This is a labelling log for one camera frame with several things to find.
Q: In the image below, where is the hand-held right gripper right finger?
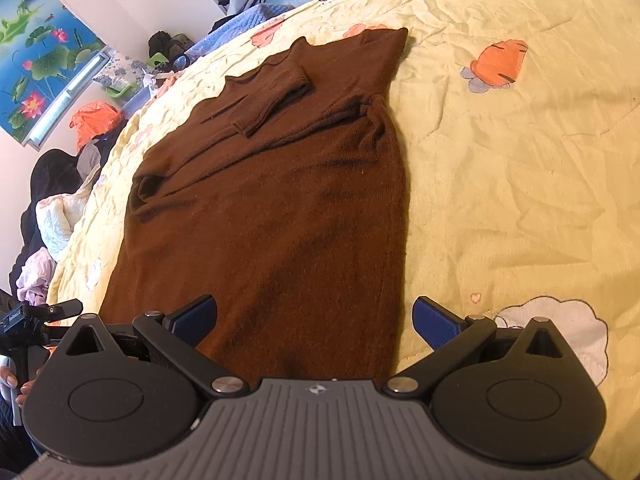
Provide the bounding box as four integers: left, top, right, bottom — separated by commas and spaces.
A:
382, 295, 571, 402

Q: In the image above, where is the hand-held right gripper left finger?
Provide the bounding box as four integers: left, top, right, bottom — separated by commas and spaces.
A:
65, 294, 251, 402

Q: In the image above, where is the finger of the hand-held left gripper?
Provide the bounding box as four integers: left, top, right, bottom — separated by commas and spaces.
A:
45, 298, 84, 322

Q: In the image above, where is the brown knit sweater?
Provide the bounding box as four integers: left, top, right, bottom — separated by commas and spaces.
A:
100, 27, 413, 383

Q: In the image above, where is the heap of dark clothes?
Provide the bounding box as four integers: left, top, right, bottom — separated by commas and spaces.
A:
10, 132, 116, 281

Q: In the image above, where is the person's left hand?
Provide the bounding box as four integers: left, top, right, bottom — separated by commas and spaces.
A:
0, 366, 38, 406

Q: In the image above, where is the pink cloth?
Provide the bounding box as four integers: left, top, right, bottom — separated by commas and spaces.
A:
16, 249, 57, 306

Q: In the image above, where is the grey cloth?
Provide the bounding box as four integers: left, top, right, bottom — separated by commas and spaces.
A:
75, 141, 103, 173

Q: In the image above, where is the yellow printed bedsheet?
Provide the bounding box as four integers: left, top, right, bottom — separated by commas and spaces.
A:
47, 0, 640, 476

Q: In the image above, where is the orange cloth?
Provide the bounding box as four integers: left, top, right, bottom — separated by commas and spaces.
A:
69, 101, 125, 153

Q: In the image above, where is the white crumpled bag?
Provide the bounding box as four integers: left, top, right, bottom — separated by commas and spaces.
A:
141, 65, 183, 92

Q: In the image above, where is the grey floral pillow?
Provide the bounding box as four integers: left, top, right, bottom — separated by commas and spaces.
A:
92, 57, 146, 96

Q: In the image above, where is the black bag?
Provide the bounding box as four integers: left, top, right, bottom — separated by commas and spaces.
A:
148, 31, 193, 58

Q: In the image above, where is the blue quilted blanket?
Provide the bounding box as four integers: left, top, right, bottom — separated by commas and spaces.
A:
122, 4, 296, 116

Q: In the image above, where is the lotus wall poster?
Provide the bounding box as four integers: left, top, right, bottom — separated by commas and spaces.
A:
0, 0, 112, 150

